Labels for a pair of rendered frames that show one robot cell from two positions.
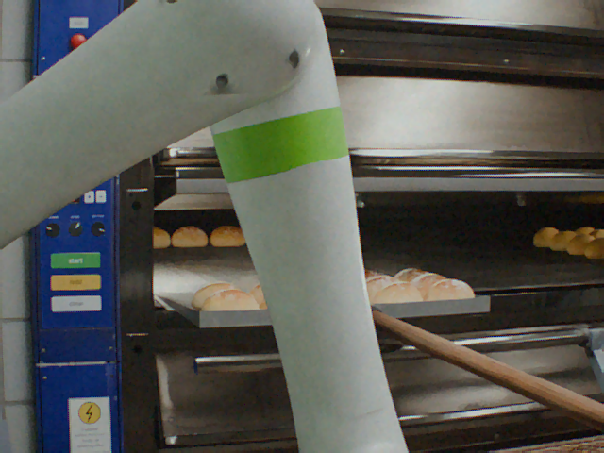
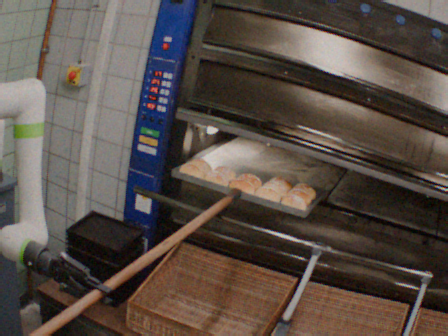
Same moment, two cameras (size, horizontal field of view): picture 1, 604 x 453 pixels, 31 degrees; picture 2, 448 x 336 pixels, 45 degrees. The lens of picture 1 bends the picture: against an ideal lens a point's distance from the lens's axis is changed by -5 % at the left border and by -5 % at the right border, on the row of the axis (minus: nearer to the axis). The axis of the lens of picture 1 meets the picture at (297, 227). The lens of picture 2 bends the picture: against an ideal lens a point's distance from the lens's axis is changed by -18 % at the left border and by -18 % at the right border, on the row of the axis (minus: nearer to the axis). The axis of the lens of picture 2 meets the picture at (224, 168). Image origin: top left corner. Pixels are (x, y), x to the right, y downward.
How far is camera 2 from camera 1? 1.58 m
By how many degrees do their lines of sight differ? 40
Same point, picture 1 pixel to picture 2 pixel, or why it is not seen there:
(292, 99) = (17, 120)
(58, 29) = (160, 40)
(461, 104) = (343, 113)
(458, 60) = (343, 92)
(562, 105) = (397, 130)
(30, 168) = not seen: outside the picture
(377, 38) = (302, 71)
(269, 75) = not seen: outside the picture
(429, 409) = (293, 252)
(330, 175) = (22, 143)
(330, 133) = (25, 131)
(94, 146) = not seen: outside the picture
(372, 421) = (25, 214)
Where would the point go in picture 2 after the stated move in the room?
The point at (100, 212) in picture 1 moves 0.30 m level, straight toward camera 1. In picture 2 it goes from (162, 115) to (116, 126)
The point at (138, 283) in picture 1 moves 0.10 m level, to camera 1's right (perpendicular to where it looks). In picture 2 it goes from (176, 149) to (193, 157)
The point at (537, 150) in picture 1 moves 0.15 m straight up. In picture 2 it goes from (374, 148) to (381, 112)
